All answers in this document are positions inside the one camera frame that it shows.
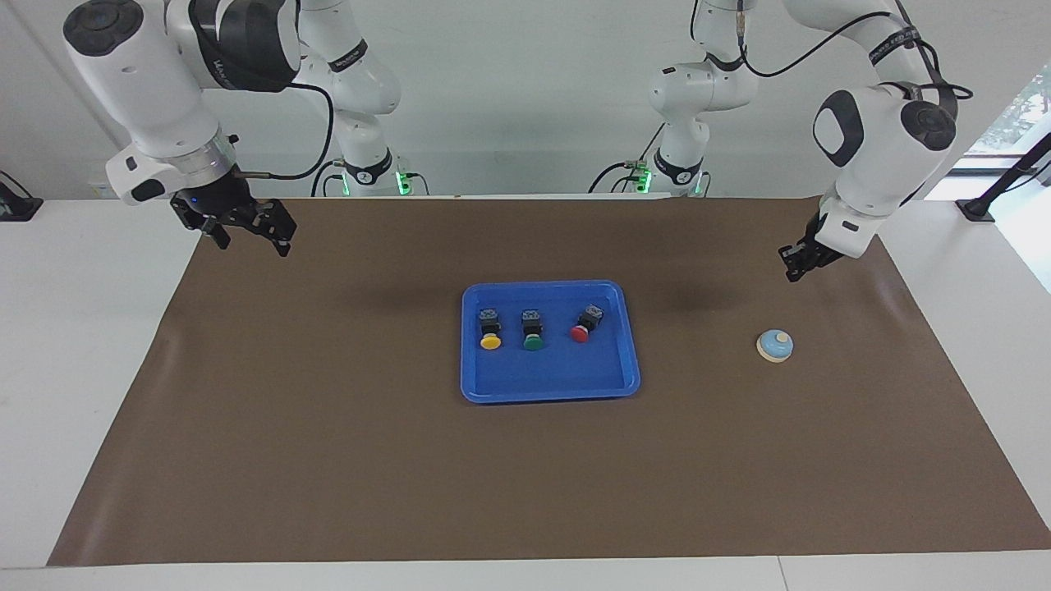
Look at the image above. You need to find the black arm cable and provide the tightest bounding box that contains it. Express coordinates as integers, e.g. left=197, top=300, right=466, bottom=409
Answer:
left=735, top=0, right=974, bottom=101
left=236, top=78, right=336, bottom=180

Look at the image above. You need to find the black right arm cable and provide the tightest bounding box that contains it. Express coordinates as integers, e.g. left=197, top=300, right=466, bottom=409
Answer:
left=236, top=78, right=336, bottom=180

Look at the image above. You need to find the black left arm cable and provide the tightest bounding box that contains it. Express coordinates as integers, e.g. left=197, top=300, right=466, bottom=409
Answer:
left=735, top=0, right=974, bottom=101

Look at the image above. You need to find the black angled stand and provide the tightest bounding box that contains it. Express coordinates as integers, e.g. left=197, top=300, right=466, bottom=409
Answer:
left=957, top=131, right=1051, bottom=222

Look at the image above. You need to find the blue plastic tray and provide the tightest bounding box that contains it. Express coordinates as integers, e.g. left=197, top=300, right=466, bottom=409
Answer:
left=460, top=280, right=641, bottom=405

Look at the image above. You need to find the red push button switch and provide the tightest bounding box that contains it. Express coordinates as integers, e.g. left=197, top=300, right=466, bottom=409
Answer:
left=569, top=304, right=606, bottom=343

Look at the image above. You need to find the black table clamp mount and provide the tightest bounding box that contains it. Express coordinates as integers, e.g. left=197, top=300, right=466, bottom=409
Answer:
left=0, top=171, right=44, bottom=222

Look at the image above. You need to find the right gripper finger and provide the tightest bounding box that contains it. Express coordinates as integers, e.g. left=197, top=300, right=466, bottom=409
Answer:
left=171, top=201, right=232, bottom=250
left=256, top=199, right=298, bottom=258

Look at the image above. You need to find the brown paper table mat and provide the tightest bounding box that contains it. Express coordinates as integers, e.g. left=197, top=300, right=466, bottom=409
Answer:
left=47, top=197, right=1051, bottom=567

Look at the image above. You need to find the light blue desk bell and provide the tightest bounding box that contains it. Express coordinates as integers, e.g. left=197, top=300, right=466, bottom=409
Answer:
left=755, top=328, right=794, bottom=363

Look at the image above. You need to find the window with green foliage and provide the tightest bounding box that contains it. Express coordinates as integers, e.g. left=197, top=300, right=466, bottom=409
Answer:
left=965, top=66, right=1051, bottom=161

